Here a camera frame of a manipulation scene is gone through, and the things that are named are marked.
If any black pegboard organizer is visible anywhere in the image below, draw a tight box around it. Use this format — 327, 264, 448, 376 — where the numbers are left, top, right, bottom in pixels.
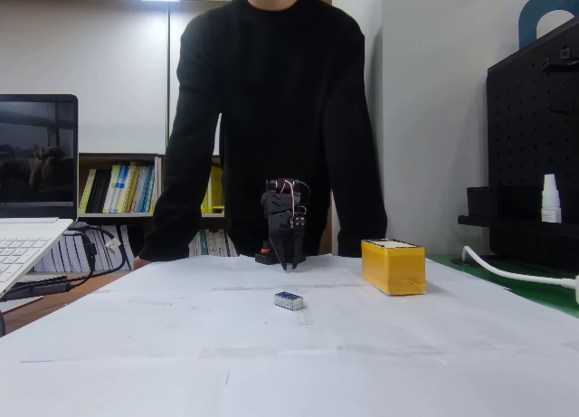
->
457, 16, 579, 276

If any green desk mat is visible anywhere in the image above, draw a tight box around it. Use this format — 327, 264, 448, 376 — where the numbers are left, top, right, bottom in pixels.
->
424, 253, 579, 321

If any black clamp with orange knob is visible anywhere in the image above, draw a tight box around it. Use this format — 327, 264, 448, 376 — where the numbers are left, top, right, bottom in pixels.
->
253, 240, 276, 266

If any red servo wire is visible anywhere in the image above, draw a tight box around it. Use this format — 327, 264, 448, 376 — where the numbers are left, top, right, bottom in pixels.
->
279, 179, 313, 220

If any small blue white block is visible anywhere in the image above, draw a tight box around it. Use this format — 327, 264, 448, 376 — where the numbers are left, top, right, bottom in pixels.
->
273, 290, 304, 311

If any blue arch shape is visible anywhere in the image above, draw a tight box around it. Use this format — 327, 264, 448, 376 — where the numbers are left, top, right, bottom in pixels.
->
517, 0, 579, 50

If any white power cable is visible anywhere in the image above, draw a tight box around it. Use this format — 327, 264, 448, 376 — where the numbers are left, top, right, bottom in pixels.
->
460, 245, 579, 289

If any person in black sweater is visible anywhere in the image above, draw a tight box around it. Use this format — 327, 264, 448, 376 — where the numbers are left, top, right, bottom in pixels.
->
134, 0, 389, 269

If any white laptop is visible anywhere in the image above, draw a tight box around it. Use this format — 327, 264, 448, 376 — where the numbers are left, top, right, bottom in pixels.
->
0, 93, 80, 300

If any small white bottle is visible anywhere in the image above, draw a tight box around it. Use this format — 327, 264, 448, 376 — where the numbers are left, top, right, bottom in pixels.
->
540, 173, 564, 224

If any white paper table cover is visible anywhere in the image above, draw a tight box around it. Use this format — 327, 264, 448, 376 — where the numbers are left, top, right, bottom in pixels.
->
0, 252, 579, 417

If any black laptop cable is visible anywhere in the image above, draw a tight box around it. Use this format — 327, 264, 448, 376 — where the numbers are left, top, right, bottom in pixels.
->
0, 223, 128, 303

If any small black box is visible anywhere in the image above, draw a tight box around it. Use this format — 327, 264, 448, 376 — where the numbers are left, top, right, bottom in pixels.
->
466, 185, 497, 219

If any low bookshelf with books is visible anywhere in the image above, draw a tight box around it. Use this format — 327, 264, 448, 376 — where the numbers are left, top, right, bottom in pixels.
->
32, 153, 241, 274

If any yellow rectangular box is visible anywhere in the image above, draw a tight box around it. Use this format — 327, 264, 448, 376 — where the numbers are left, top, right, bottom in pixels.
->
360, 237, 427, 298

